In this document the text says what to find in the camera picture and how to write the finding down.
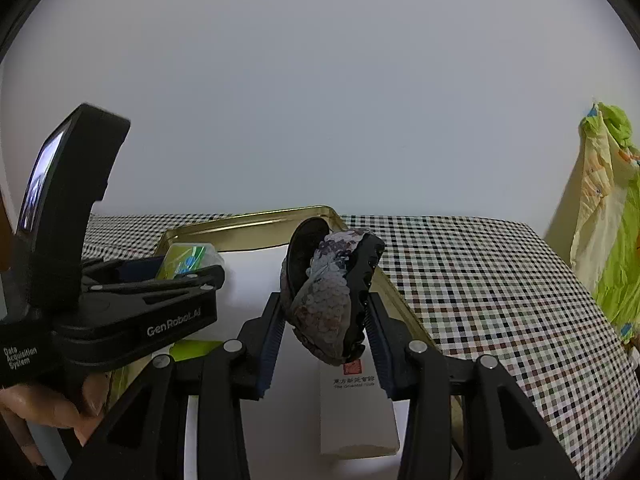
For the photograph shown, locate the sequined claw hair clip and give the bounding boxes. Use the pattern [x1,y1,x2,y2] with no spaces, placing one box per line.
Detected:
[280,217,387,367]

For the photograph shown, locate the person's left hand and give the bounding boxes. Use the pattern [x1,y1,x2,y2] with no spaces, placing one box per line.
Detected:
[0,369,118,448]

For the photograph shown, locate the white box with red seal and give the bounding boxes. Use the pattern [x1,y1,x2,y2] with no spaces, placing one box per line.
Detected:
[318,345,402,458]

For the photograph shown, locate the yellow green printed cloth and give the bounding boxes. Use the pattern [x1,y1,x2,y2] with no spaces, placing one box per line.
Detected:
[544,101,640,357]

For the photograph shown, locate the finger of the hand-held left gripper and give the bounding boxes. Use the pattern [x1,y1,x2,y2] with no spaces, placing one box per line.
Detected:
[81,264,227,303]
[80,256,167,282]

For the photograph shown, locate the green flat card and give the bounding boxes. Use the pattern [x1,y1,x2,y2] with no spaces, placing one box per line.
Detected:
[169,339,224,362]

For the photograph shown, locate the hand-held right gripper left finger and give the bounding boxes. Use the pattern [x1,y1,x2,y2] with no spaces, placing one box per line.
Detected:
[65,292,288,480]

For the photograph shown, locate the gold metal tin tray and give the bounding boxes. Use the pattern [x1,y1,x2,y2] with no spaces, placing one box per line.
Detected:
[107,205,463,480]

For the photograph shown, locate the checkered tablecloth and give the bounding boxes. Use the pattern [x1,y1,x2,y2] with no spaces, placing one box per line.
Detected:
[82,212,636,480]

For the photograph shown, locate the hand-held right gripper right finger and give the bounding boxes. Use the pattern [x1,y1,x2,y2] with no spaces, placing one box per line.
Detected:
[365,292,583,480]

